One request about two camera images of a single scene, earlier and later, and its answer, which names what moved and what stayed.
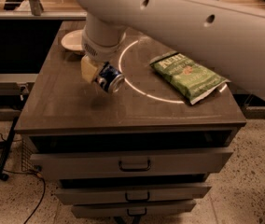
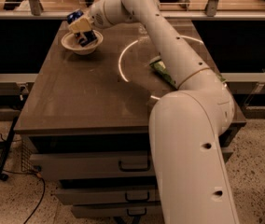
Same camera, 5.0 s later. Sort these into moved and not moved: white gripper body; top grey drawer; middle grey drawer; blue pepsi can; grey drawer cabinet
Moved: white gripper body; blue pepsi can
Not moved: middle grey drawer; grey drawer cabinet; top grey drawer
